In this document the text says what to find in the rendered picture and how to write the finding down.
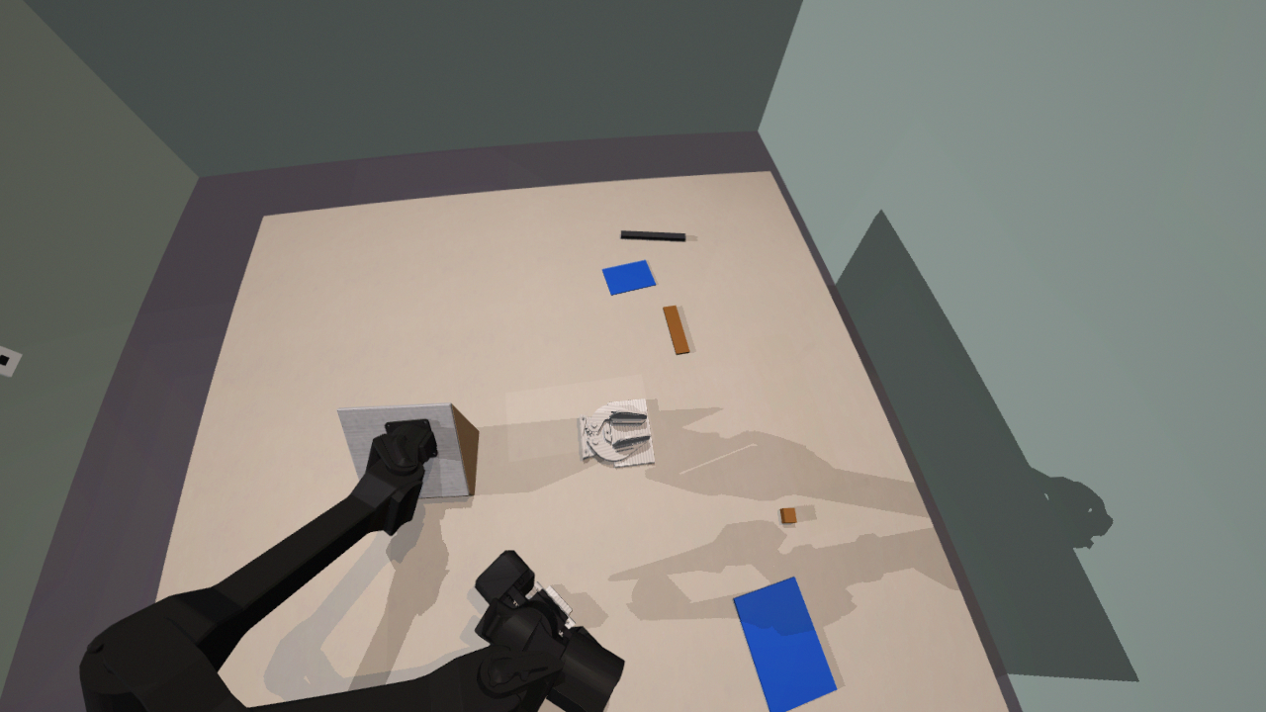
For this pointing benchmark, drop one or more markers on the brown flat bar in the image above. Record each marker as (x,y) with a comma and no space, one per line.
(676,330)

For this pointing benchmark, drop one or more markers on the blue flat square plate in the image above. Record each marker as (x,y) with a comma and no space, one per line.
(628,277)

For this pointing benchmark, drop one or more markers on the black flat bar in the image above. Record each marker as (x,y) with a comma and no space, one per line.
(647,235)

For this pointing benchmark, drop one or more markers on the blue rectangular plate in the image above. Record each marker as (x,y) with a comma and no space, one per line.
(784,645)

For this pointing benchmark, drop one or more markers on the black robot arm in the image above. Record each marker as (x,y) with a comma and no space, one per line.
(166,657)

